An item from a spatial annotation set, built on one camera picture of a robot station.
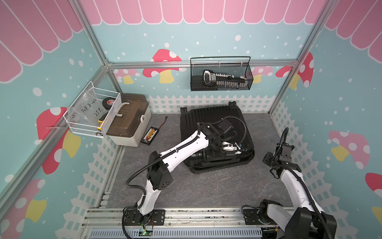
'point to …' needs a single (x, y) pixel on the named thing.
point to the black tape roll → (108, 102)
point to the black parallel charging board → (149, 135)
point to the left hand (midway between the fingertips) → (220, 154)
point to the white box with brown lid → (131, 120)
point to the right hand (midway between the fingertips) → (269, 157)
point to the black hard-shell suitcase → (212, 160)
